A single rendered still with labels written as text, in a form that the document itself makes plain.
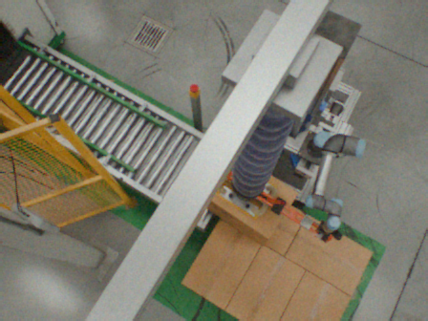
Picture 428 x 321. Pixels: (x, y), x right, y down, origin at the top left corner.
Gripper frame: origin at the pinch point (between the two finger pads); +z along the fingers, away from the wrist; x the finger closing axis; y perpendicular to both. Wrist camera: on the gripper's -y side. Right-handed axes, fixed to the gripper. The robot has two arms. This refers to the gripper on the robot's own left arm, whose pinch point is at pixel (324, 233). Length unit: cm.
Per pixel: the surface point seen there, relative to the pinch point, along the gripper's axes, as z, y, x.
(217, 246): 66, 60, 38
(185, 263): 120, 80, 61
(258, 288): 67, 15, 48
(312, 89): -167, 45, 5
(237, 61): -168, 71, 10
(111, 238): 120, 151, 80
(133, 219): 120, 144, 55
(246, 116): -185, 55, 32
